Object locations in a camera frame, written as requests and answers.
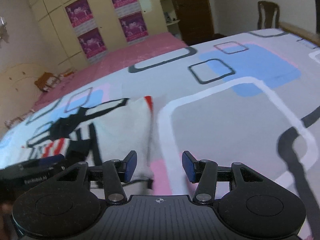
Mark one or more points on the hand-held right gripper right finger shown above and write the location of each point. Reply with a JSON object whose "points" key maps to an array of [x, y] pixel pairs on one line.
{"points": [[189, 166]]}

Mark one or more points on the patterned pillow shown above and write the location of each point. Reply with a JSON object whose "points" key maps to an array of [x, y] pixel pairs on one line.
{"points": [[17, 120]]}

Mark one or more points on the dark wooden door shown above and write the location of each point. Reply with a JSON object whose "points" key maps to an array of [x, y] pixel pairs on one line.
{"points": [[192, 10]]}

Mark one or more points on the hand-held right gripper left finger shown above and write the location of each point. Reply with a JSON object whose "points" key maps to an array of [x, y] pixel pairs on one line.
{"points": [[130, 166]]}

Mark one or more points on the white striped towel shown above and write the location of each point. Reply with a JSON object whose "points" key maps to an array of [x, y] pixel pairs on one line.
{"points": [[120, 135]]}

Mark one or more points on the cream round headboard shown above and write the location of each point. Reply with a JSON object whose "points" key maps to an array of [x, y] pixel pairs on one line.
{"points": [[20, 90]]}

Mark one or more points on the dark wooden chair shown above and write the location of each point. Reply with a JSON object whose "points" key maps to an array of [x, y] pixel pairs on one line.
{"points": [[262, 15]]}

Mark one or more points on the open wall shelf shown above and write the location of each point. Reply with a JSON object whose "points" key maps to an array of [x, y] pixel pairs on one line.
{"points": [[170, 10]]}

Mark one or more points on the wooden bed frame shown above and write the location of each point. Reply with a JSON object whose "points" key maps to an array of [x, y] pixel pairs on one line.
{"points": [[300, 31]]}

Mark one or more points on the wall lamp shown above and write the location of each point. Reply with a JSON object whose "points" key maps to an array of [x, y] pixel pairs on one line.
{"points": [[3, 30]]}

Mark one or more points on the grey printed bed sheet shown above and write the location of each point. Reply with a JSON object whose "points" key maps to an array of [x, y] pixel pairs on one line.
{"points": [[225, 120]]}

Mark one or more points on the pink bedspread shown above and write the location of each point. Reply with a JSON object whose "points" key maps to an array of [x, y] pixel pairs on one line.
{"points": [[125, 57]]}

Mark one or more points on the orange checkered pillow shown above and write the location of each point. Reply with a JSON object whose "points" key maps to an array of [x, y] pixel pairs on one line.
{"points": [[46, 81]]}

